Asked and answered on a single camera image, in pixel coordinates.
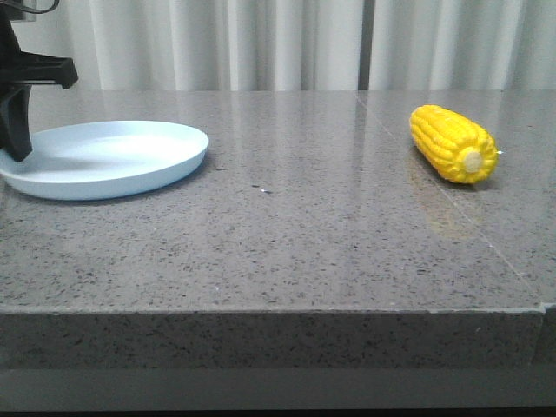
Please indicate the light blue round plate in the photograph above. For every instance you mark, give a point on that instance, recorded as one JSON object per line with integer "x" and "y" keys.
{"x": 104, "y": 160}

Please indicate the white pleated curtain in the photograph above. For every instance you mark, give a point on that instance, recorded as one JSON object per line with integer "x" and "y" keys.
{"x": 295, "y": 45}

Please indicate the yellow corn cob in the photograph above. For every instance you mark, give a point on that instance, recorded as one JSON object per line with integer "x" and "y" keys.
{"x": 459, "y": 149}

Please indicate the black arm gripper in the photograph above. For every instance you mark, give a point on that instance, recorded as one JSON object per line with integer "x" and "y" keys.
{"x": 32, "y": 69}

